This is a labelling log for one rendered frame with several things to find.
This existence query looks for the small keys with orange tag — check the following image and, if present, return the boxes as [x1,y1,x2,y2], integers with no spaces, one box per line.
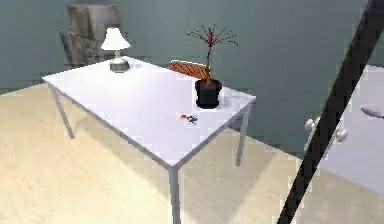
[180,113,200,126]

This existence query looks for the white table lamp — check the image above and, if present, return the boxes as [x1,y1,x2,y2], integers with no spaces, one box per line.
[100,27,132,74]

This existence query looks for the orange striped oblong object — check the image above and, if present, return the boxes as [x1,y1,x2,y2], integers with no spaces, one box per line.
[169,59,212,80]

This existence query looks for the grey armchair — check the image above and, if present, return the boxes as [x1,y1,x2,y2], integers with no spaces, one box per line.
[59,3,122,69]

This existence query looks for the white flat furniture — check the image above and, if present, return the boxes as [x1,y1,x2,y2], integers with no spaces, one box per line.
[319,64,384,196]

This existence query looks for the white round door knob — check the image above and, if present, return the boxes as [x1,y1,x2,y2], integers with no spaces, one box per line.
[303,117,322,133]
[334,128,350,144]

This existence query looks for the red plant in black pot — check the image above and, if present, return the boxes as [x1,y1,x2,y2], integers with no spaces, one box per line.
[186,23,239,110]

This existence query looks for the black room door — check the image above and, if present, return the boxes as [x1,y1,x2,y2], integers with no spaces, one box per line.
[276,0,384,224]

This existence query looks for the white metal-legged table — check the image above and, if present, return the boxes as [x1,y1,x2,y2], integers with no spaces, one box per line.
[41,55,258,224]

